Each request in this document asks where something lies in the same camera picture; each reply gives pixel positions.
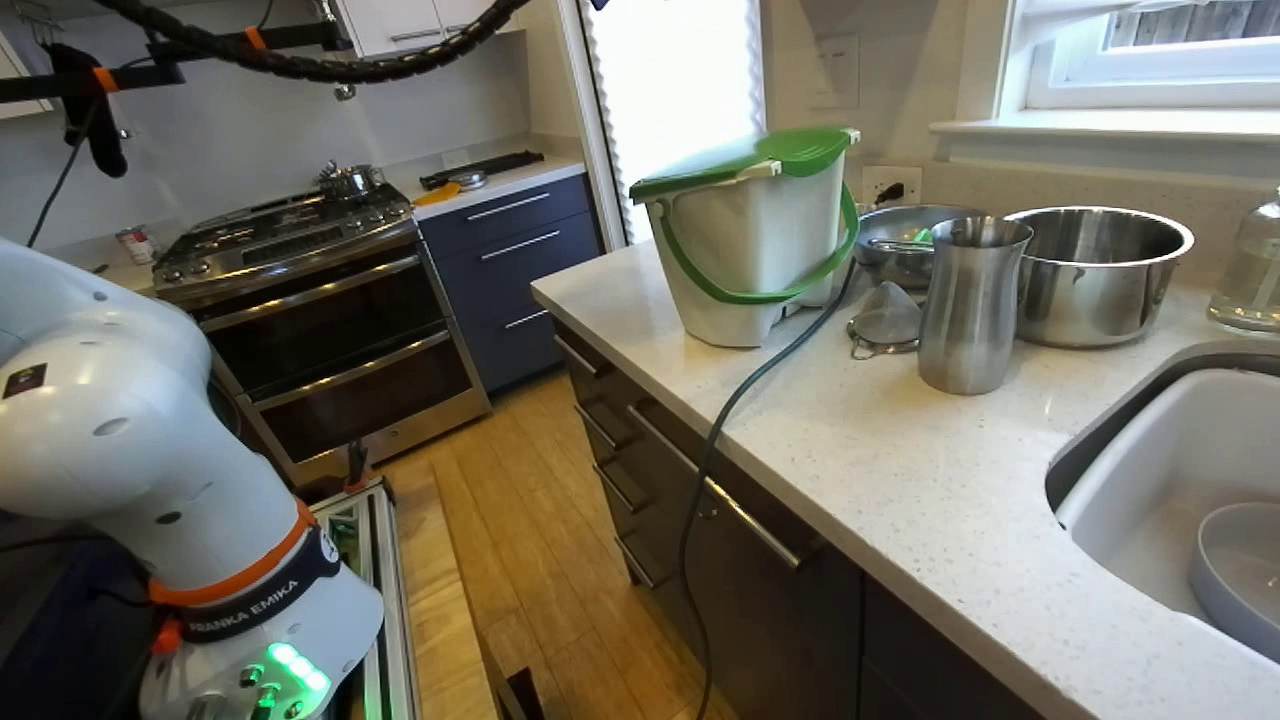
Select white plastic bin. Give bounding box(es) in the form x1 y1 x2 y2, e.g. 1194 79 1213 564
644 158 861 356

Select green bin lid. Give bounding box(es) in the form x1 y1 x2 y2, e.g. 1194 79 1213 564
622 126 864 210

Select dark blue drawer cabinet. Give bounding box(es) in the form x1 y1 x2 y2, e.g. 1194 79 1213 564
413 170 607 401

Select metal mesh strainer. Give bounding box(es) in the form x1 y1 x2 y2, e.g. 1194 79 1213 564
844 275 929 364

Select long black tray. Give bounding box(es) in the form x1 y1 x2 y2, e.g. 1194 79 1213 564
416 150 547 197

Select white window blind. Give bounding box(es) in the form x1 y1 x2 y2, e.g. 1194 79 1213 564
580 0 772 254

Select steel mixing bowl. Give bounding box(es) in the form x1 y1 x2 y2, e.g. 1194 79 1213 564
847 206 958 300

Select steel kitchen stove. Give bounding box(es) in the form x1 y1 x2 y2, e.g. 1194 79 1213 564
142 178 495 471

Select steel pitcher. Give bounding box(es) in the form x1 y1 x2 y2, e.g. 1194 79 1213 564
914 210 1034 401

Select steel kettle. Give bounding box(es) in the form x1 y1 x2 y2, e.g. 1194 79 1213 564
317 161 389 210

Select large steel pot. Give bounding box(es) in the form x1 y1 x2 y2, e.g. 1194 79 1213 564
1000 199 1199 351

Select white kitchen sink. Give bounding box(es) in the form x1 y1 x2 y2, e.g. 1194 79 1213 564
1039 338 1280 673

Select clear glass bottle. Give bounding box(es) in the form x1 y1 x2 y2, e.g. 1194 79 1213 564
1204 182 1280 338

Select grey bowl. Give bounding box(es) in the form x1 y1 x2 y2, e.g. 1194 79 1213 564
1184 500 1280 669

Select black power cable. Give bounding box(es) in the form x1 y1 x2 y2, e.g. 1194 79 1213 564
671 258 864 720

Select green bin handle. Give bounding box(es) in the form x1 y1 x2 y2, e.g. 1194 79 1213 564
644 182 864 310

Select long steel drawer handle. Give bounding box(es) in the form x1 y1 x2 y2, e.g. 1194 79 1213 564
621 401 806 578

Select metal robot cart frame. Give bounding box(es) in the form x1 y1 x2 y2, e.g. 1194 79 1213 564
306 480 420 720

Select black corrugated cable conduit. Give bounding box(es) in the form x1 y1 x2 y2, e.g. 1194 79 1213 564
92 0 537 89

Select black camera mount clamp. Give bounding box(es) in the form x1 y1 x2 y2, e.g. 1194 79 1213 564
0 41 179 183

